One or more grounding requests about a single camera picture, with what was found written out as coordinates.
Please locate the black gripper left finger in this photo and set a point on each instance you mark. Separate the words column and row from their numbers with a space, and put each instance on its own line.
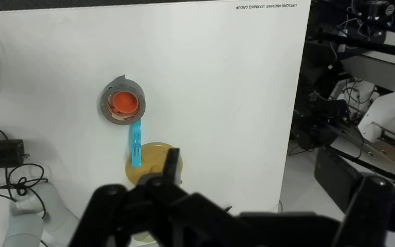
column 172, row 166

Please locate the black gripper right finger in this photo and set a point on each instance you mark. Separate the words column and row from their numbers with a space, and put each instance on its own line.
column 366, row 218

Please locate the gray duct tape roll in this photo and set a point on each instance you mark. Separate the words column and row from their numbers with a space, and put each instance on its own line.
column 115, row 85

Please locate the white second robot arm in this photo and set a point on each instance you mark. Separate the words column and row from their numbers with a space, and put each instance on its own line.
column 177, row 218

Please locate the wooden peg stand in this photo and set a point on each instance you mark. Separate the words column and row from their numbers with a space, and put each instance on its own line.
column 152, row 162

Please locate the orange plastic cup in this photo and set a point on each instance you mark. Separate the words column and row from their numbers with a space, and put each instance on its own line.
column 125, row 103

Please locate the cluttered equipment beside table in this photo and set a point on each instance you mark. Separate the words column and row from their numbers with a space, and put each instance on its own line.
column 343, row 124

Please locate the black power adapter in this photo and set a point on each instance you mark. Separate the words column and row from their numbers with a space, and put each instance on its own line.
column 11, row 152

